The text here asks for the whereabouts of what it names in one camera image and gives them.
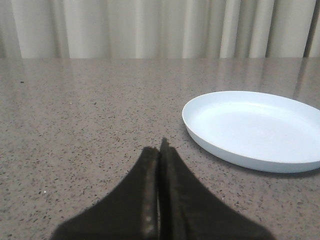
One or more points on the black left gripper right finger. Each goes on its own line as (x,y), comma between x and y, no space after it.
(189,211)

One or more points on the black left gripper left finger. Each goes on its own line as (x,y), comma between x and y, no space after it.
(128,212)

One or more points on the light blue round plate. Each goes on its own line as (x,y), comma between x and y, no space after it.
(255,130)

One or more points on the white pleated curtain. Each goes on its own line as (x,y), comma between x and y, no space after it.
(140,29)

